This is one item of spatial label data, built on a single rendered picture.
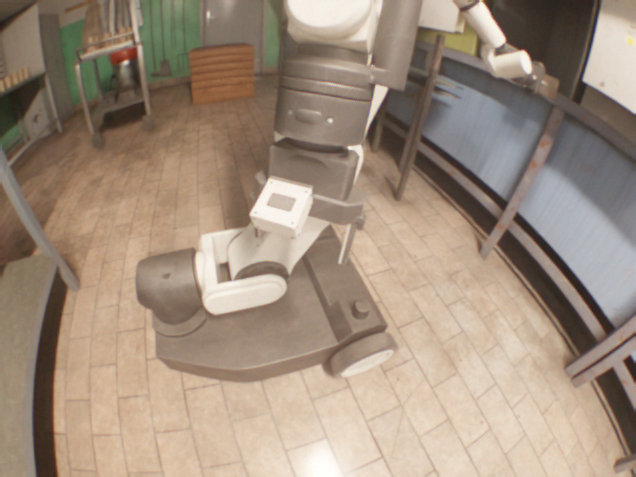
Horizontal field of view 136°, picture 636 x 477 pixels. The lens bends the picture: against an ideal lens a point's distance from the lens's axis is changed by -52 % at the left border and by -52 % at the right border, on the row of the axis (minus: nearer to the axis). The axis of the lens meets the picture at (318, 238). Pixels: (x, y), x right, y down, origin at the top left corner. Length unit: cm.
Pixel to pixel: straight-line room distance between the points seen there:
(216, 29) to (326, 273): 436
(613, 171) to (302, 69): 110
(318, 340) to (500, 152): 111
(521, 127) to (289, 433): 141
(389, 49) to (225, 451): 88
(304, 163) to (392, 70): 12
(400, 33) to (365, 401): 84
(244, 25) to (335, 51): 456
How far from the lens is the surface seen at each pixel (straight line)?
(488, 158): 140
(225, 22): 476
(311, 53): 24
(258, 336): 72
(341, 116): 22
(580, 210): 121
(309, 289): 79
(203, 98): 320
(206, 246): 69
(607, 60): 103
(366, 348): 69
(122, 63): 425
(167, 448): 89
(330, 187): 25
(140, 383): 97
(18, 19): 457
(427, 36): 165
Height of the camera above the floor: 82
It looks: 44 degrees down
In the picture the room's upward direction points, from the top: 7 degrees clockwise
